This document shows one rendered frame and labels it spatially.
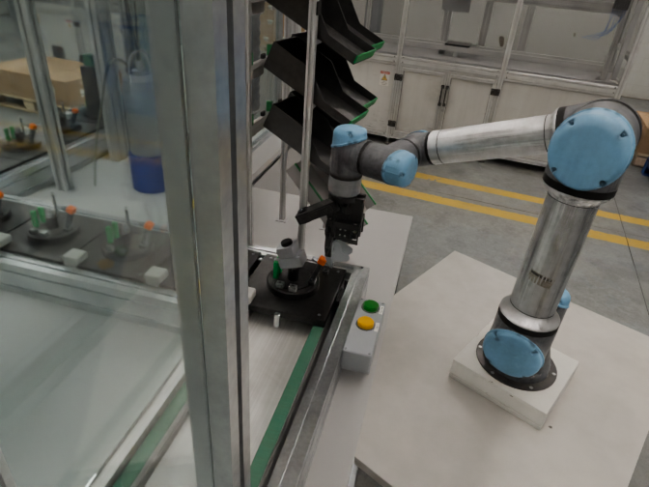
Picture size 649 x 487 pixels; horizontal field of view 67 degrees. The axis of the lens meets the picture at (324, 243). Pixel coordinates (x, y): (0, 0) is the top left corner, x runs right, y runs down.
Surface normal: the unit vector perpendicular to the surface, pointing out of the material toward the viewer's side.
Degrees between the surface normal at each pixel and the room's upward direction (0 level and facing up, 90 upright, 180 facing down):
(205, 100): 90
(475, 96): 90
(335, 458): 0
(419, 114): 90
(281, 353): 0
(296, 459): 0
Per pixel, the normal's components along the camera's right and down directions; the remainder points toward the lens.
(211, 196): -0.26, 0.48
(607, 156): -0.57, 0.25
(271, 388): 0.07, -0.86
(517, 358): -0.58, 0.49
